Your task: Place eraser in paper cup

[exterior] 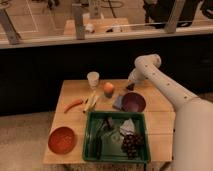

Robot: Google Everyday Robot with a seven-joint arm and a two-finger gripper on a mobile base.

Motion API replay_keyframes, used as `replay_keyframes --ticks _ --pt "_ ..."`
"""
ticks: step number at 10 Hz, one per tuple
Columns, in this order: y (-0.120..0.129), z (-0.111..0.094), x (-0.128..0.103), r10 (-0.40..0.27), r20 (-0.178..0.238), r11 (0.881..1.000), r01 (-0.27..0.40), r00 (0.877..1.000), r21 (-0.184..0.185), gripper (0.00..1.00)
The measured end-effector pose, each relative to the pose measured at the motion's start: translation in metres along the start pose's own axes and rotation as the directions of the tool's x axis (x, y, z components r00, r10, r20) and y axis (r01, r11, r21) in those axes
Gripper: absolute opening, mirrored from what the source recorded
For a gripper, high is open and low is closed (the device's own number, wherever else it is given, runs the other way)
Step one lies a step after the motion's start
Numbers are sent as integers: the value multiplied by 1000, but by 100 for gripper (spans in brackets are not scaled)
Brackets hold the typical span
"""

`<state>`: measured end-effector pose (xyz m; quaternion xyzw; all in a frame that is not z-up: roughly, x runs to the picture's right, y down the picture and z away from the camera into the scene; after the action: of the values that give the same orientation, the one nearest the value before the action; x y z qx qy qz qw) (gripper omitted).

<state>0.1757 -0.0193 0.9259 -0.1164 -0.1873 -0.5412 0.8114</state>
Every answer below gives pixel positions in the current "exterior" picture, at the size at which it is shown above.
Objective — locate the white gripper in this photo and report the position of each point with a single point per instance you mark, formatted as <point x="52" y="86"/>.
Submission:
<point x="135" y="77"/>

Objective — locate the white paper cup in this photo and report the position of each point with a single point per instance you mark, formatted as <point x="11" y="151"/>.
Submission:
<point x="93" y="78"/>

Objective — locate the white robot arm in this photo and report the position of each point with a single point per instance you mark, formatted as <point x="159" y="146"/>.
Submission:
<point x="192" y="148"/>

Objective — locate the dark purple bowl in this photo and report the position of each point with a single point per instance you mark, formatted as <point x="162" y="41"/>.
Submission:
<point x="133" y="102"/>

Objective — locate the blue gray cloth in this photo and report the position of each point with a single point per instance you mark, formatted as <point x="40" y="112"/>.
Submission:
<point x="118" y="102"/>

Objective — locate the orange fruit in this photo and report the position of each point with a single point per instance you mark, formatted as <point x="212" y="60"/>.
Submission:
<point x="108" y="88"/>

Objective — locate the dark eggplant in tray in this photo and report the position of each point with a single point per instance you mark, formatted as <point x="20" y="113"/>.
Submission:
<point x="109" y="123"/>

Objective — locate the white crumpled item in tray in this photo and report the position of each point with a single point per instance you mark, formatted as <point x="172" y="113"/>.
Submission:
<point x="127" y="128"/>

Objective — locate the corn cob with husk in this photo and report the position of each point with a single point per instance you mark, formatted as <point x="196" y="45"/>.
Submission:
<point x="91" y="102"/>

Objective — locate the green plastic tray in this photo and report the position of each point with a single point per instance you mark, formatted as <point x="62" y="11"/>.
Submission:
<point x="92" y="147"/>

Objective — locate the purple grapes bunch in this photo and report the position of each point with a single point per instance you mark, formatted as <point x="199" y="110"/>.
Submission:
<point x="131" y="144"/>

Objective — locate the green vegetable in tray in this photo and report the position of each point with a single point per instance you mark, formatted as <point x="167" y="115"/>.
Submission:
<point x="110" y="139"/>

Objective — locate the orange carrot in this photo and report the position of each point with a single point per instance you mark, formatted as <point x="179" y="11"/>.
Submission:
<point x="73" y="104"/>

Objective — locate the wooden table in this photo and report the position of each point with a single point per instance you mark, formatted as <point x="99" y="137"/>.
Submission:
<point x="159" y="117"/>

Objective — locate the orange bowl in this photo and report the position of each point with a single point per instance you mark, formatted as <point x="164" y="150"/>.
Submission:
<point x="62" y="140"/>

